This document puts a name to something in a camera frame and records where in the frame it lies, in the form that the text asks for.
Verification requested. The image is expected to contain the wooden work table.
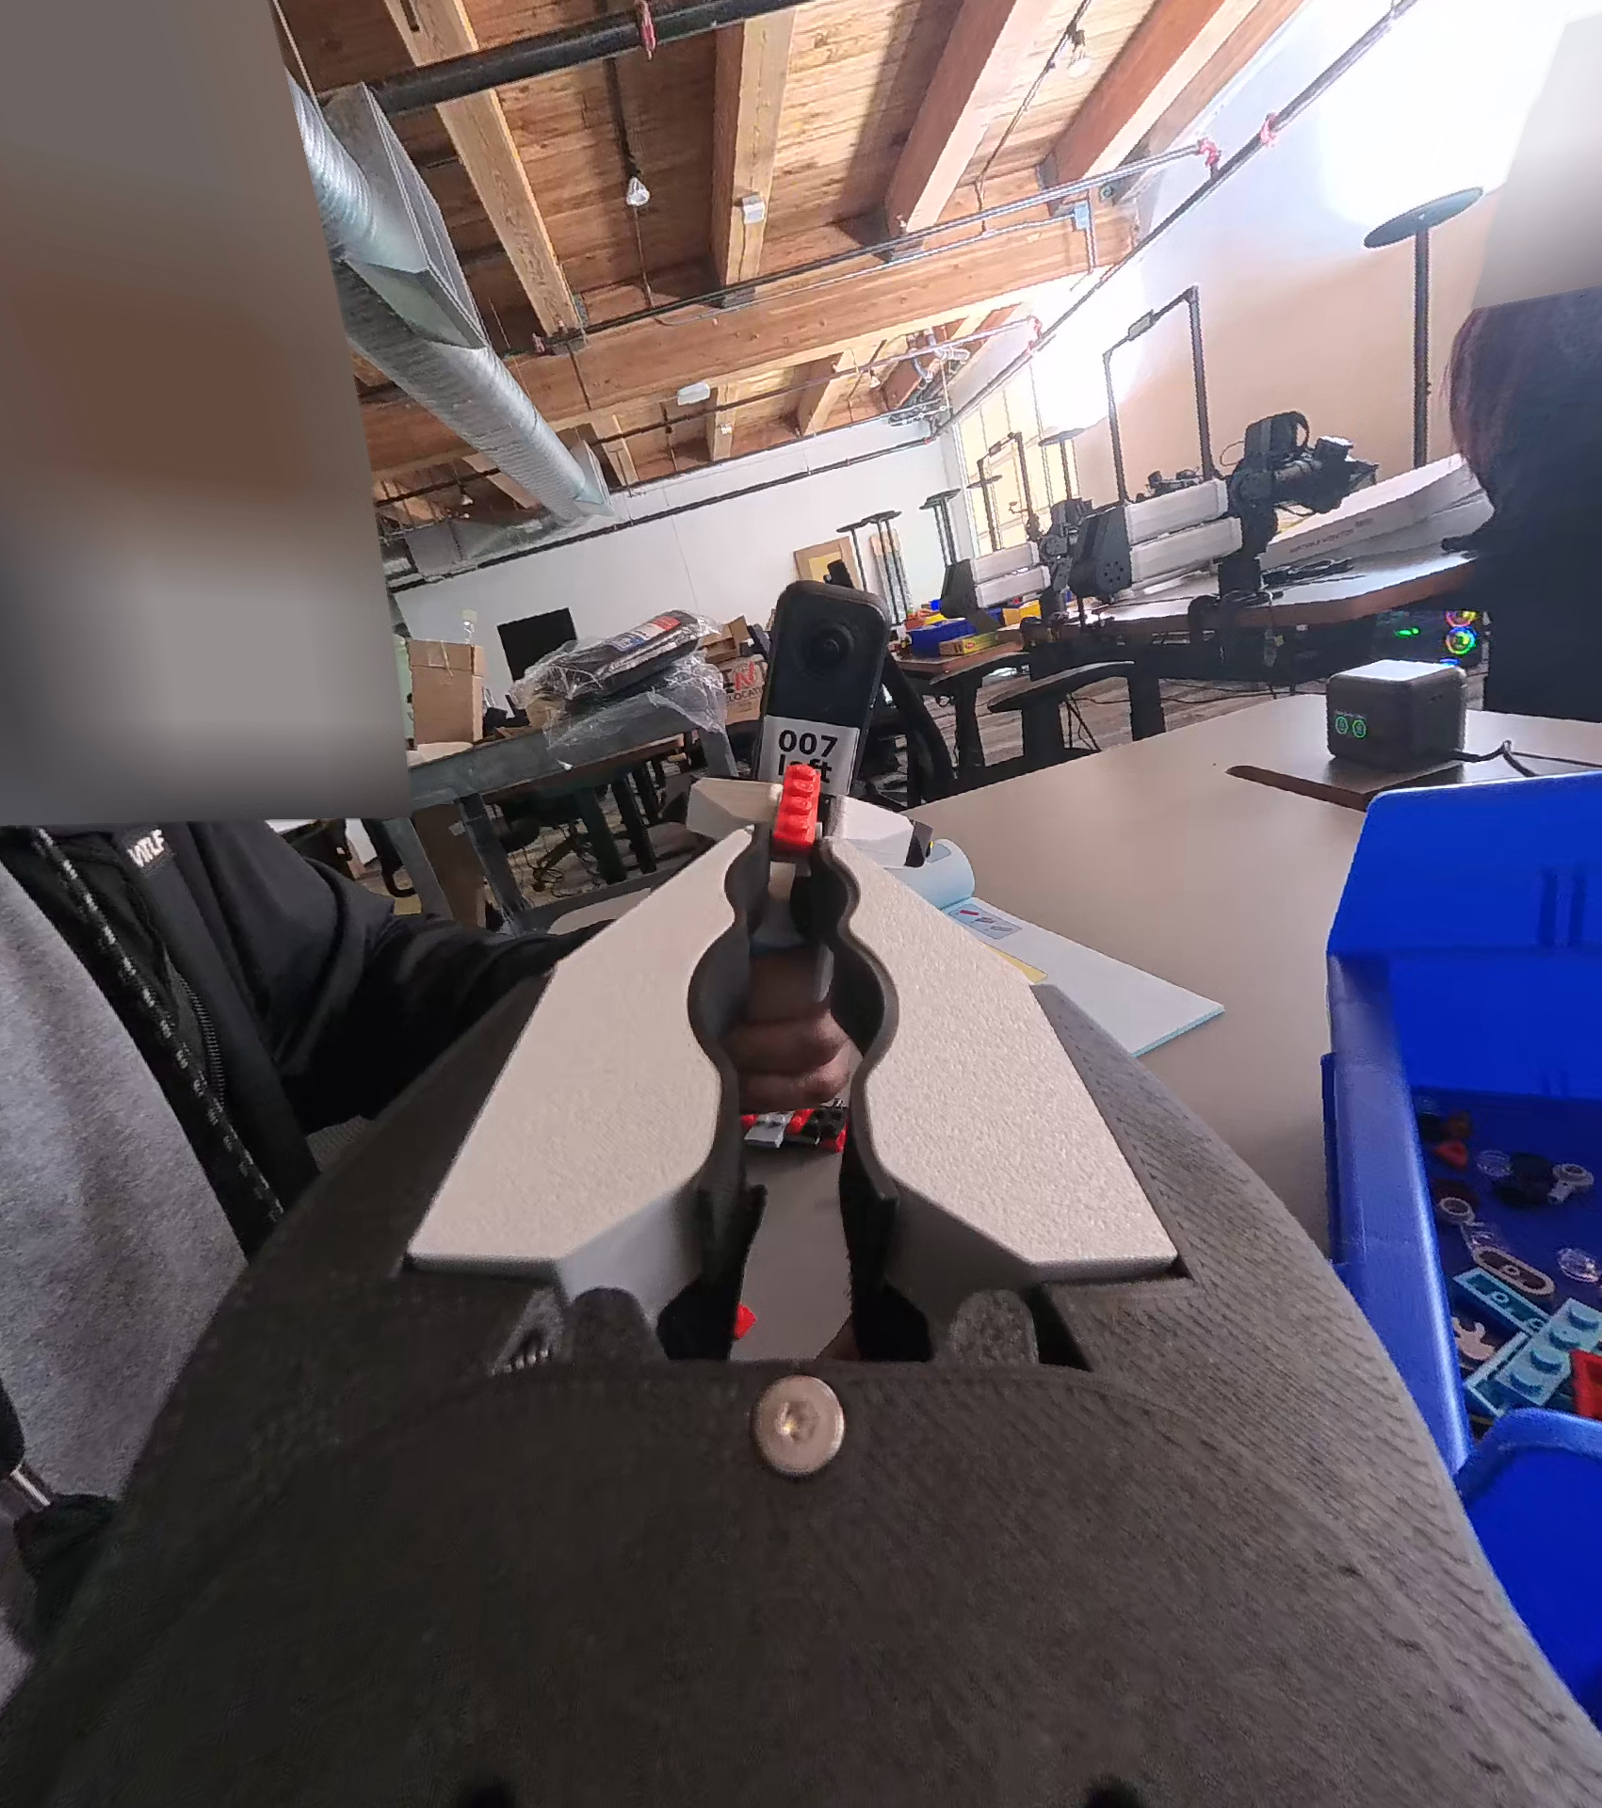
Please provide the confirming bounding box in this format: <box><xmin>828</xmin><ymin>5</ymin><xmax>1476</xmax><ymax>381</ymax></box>
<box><xmin>905</xmin><ymin>547</ymin><xmax>1479</xmax><ymax>743</ymax></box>

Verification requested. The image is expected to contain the steel workbench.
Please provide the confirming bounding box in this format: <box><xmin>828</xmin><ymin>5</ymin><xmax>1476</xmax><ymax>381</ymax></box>
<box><xmin>404</xmin><ymin>699</ymin><xmax>708</xmax><ymax>928</ymax></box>

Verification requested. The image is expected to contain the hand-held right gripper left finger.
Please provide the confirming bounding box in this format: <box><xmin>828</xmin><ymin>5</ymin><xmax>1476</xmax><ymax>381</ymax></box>
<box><xmin>406</xmin><ymin>825</ymin><xmax>780</xmax><ymax>1363</ymax></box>

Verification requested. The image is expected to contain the white flat box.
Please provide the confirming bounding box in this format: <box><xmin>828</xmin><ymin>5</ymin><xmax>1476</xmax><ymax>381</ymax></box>
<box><xmin>1259</xmin><ymin>455</ymin><xmax>1495</xmax><ymax>574</ymax></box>

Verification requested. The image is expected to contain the pale instruction booklet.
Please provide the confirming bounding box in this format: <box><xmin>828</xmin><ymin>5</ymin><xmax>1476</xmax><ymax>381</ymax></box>
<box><xmin>884</xmin><ymin>840</ymin><xmax>1225</xmax><ymax>1059</ymax></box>

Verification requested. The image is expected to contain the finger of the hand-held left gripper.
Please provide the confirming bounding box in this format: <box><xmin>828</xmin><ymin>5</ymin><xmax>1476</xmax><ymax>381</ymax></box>
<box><xmin>821</xmin><ymin>795</ymin><xmax>923</xmax><ymax>872</ymax></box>
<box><xmin>684</xmin><ymin>776</ymin><xmax>786</xmax><ymax>854</ymax></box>

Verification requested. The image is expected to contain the grey ceiling pipe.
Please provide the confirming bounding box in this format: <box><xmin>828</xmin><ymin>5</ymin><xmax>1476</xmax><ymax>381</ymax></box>
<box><xmin>376</xmin><ymin>0</ymin><xmax>815</xmax><ymax>117</ymax></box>

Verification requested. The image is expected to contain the silver ventilation duct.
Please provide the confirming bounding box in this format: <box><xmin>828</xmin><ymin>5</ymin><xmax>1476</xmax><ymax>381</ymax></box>
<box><xmin>285</xmin><ymin>76</ymin><xmax>619</xmax><ymax>524</ymax></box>

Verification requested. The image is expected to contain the grey toy brick plate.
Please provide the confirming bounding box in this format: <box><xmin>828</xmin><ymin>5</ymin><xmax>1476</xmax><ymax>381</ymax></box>
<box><xmin>755</xmin><ymin>843</ymin><xmax>835</xmax><ymax>951</ymax></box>

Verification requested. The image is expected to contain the grey desk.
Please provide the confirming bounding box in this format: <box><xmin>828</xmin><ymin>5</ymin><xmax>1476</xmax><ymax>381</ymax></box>
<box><xmin>738</xmin><ymin>689</ymin><xmax>1602</xmax><ymax>1363</ymax></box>

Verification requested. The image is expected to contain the blue plastic bin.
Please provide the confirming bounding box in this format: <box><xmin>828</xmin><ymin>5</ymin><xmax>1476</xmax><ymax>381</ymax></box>
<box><xmin>1319</xmin><ymin>766</ymin><xmax>1602</xmax><ymax>1477</ymax></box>
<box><xmin>1453</xmin><ymin>1410</ymin><xmax>1602</xmax><ymax>1808</ymax></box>

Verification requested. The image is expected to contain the black floor lamp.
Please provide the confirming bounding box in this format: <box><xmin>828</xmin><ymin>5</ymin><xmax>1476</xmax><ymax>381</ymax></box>
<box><xmin>1363</xmin><ymin>188</ymin><xmax>1484</xmax><ymax>474</ymax></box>

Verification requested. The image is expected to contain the large pile of toy bricks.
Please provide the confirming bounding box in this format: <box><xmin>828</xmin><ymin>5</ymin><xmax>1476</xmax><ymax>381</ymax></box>
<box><xmin>1414</xmin><ymin>1102</ymin><xmax>1602</xmax><ymax>1450</ymax></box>

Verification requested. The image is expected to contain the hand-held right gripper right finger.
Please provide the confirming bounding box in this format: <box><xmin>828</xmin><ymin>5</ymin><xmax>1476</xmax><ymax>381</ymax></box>
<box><xmin>821</xmin><ymin>836</ymin><xmax>1184</xmax><ymax>1363</ymax></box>

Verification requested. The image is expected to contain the black office chair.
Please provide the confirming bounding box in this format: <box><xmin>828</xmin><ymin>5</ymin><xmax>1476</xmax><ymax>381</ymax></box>
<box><xmin>987</xmin><ymin>661</ymin><xmax>1142</xmax><ymax>773</ymax></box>

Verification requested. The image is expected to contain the plastic-wrapped dark bundle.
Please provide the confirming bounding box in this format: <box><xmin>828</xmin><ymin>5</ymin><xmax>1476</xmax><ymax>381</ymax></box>
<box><xmin>513</xmin><ymin>610</ymin><xmax>732</xmax><ymax>752</ymax></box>

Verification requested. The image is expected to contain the person's left forearm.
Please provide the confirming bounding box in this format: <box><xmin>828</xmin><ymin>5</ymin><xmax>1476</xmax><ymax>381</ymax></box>
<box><xmin>270</xmin><ymin>904</ymin><xmax>605</xmax><ymax>1132</ymax></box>

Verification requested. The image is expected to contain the person's left hand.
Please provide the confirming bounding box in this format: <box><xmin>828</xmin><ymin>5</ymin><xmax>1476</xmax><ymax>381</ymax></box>
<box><xmin>739</xmin><ymin>965</ymin><xmax>864</xmax><ymax>1116</ymax></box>

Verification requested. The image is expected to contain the black cube device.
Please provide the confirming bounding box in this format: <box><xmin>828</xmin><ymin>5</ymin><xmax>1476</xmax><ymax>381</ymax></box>
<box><xmin>1327</xmin><ymin>659</ymin><xmax>1470</xmax><ymax>773</ymax></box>

